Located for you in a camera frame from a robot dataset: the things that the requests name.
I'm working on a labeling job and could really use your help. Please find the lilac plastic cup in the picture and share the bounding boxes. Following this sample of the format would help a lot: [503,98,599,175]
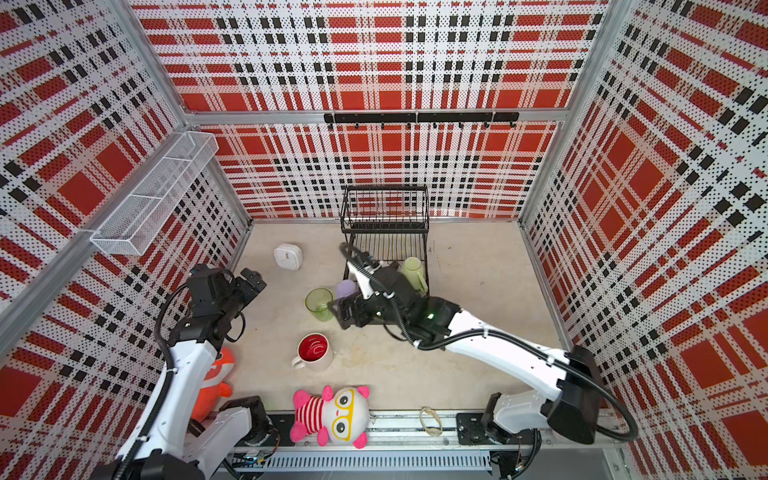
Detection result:
[335,279,360,299]

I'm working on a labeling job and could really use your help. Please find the red and white mug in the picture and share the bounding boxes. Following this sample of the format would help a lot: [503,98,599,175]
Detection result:
[291,333,334,372]

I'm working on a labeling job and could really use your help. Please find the cream mug green handle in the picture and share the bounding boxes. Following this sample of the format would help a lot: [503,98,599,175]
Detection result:
[401,257,429,294]

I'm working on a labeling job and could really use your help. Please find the black wire dish rack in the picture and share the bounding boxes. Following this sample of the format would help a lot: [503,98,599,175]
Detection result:
[340,185,430,325]

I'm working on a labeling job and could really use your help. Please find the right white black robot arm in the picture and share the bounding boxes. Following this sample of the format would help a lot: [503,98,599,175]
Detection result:
[340,259,639,444]

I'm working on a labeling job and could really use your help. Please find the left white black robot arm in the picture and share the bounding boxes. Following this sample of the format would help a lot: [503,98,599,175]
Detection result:
[91,264,272,479]

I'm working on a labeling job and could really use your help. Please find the short green glass cup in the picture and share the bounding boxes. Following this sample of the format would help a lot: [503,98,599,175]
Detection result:
[304,288,334,322]

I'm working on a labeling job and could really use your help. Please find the white square device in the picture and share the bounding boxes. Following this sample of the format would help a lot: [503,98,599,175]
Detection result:
[273,243,304,271]

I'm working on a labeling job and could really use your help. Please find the red shark plush toy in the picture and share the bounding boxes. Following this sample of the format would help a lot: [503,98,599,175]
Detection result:
[191,347,235,422]

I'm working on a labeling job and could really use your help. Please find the pink striped plush doll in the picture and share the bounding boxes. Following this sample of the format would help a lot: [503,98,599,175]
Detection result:
[290,385,370,449]

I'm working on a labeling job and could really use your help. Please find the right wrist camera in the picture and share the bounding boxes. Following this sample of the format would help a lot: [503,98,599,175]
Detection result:
[346,260,377,300]

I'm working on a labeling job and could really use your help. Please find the white wire wall basket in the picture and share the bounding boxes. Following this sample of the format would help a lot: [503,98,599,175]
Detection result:
[90,131,218,256]

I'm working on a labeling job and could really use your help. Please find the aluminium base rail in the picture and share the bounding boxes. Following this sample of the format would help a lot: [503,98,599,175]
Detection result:
[219,410,631,479]

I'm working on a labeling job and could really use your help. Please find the beige rubber band ring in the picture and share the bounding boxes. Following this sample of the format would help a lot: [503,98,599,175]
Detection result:
[418,406,444,437]

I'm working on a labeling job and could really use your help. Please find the black wall hook rail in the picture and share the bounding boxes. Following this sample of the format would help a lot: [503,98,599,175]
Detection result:
[323,111,520,127]

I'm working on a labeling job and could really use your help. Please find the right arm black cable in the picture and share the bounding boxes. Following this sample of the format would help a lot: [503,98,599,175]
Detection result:
[338,241,641,475]

